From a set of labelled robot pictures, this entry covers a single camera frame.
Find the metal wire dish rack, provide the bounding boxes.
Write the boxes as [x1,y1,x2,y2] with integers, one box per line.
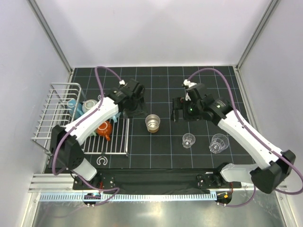
[31,82,130,158]

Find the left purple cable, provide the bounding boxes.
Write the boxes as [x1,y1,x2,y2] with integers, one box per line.
[52,66,124,206]

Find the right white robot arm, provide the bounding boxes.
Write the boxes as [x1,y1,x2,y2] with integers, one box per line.
[171,79,296,194]

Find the black grid mat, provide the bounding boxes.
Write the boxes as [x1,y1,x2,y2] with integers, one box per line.
[84,66,254,169]

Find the orange black ceramic cup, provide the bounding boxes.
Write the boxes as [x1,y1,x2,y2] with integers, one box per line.
[96,121,113,141]

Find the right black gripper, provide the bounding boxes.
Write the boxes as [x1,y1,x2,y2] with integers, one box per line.
[170,97,203,122]

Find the light blue tall mug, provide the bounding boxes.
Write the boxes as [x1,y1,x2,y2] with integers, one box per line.
[111,113,121,123]

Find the small clear glass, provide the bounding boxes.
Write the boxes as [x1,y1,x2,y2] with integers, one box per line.
[182,133,196,148]

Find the grey ceramic mug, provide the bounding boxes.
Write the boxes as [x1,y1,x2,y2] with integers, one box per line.
[82,99,98,113]

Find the large clear plastic cup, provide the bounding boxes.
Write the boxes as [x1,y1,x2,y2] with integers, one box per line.
[209,133,230,154]

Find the slotted cable duct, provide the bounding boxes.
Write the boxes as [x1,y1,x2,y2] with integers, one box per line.
[39,192,217,202]

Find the steel tumbler cup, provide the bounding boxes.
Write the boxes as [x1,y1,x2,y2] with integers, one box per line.
[145,114,160,133]

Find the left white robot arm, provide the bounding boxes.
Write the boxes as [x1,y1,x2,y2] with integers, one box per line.
[50,79,147,190]

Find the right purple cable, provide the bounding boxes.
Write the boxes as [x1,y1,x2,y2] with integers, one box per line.
[188,68,303,208]

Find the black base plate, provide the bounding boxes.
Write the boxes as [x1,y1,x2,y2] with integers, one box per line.
[72,168,234,195]

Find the blue ceramic mug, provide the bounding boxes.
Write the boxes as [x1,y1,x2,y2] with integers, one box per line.
[67,98,84,120]

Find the purple cable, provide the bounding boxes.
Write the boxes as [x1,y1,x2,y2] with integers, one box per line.
[52,66,124,206]
[188,68,303,208]

